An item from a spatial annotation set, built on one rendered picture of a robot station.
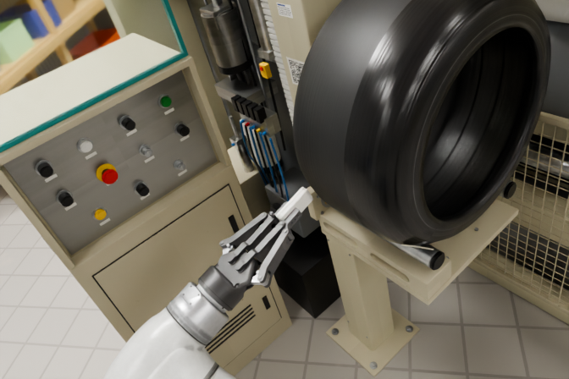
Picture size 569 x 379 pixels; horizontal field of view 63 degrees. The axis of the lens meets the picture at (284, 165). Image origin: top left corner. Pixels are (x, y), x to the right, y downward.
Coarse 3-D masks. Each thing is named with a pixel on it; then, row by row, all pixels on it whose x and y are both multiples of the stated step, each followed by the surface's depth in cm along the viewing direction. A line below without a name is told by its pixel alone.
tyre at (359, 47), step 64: (384, 0) 81; (448, 0) 75; (512, 0) 79; (320, 64) 84; (384, 64) 75; (448, 64) 74; (512, 64) 108; (320, 128) 85; (384, 128) 75; (448, 128) 123; (512, 128) 111; (320, 192) 97; (384, 192) 80; (448, 192) 115
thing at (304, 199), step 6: (306, 192) 80; (300, 198) 80; (306, 198) 81; (312, 198) 82; (294, 204) 80; (300, 204) 80; (306, 204) 82; (288, 210) 79; (300, 210) 81; (282, 216) 79
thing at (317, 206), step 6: (312, 192) 120; (318, 198) 122; (312, 204) 122; (318, 204) 123; (324, 204) 124; (312, 210) 124; (318, 210) 124; (324, 210) 126; (312, 216) 126; (318, 216) 125
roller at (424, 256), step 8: (360, 224) 115; (400, 248) 106; (408, 248) 104; (416, 248) 103; (432, 248) 102; (416, 256) 103; (424, 256) 101; (432, 256) 100; (440, 256) 100; (424, 264) 102; (432, 264) 100; (440, 264) 102
